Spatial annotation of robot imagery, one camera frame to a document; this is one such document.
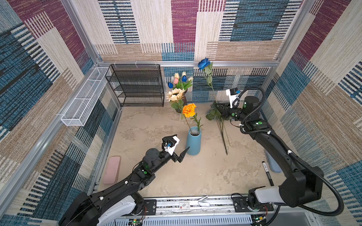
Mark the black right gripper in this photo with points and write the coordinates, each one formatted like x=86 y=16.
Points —
x=224 y=110

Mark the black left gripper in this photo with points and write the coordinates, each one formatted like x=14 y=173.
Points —
x=178 y=158

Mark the teal cylindrical vase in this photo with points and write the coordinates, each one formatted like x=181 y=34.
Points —
x=194 y=141

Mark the pink ribbed glass vase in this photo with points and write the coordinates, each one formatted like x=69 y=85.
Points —
x=181 y=103

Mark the orange marigold flower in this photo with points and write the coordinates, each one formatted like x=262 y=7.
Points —
x=189 y=112

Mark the cream dahlia flower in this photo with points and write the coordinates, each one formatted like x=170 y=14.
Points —
x=173 y=96

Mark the blue rose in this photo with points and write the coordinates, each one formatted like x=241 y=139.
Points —
x=206 y=66

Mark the dusty blue hydrangea bunch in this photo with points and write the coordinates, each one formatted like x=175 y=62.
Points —
x=215 y=114

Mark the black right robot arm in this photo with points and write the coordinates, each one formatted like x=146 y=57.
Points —
x=303 y=183

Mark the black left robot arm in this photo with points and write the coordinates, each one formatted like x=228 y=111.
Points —
x=122 y=198

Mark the blue glasses case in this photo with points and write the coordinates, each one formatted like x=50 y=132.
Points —
x=274 y=167

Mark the pink glasses case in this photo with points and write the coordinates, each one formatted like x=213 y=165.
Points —
x=112 y=170

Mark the black white marker pen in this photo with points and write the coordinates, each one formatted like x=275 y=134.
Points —
x=267 y=173

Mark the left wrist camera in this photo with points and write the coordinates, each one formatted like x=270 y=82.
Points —
x=169 y=144

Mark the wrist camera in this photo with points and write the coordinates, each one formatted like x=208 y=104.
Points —
x=169 y=144
x=234 y=97

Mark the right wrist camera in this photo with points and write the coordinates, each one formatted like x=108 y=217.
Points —
x=234 y=97

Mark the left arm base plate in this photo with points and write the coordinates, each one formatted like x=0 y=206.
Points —
x=147 y=207

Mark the black wire mesh shelf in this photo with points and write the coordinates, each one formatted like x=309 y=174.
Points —
x=137 y=85

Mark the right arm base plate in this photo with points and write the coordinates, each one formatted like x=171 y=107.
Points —
x=241 y=204

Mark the aluminium mounting rail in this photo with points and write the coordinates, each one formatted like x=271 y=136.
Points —
x=208 y=210

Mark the white wire mesh basket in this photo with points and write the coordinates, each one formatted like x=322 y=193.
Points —
x=84 y=102

